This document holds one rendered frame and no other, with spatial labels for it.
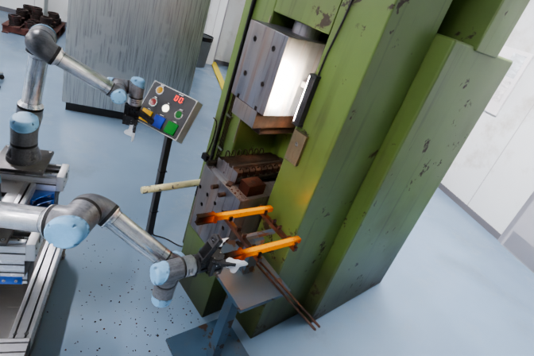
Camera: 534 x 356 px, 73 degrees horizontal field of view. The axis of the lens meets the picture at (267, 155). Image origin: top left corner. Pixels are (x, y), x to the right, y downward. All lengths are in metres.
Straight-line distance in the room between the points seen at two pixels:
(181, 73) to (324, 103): 2.90
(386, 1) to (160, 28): 3.06
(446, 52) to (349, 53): 0.50
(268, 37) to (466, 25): 1.02
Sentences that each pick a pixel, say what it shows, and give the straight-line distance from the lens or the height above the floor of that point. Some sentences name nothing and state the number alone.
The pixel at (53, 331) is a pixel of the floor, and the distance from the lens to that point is 2.43.
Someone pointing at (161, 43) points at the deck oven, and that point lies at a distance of 4.33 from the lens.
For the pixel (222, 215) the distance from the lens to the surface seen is 1.68.
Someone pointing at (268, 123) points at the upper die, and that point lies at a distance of 1.94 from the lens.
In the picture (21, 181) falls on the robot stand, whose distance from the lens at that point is 2.19.
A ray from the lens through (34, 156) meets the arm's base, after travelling 2.13.
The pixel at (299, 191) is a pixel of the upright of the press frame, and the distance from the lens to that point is 1.86.
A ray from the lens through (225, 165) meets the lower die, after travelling 2.09.
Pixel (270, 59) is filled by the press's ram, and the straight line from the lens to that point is 1.80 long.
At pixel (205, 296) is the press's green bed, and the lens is 2.42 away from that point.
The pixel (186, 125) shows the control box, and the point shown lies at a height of 1.04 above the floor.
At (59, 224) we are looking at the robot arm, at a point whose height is 1.10.
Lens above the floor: 1.96
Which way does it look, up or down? 25 degrees down
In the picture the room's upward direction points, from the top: 19 degrees clockwise
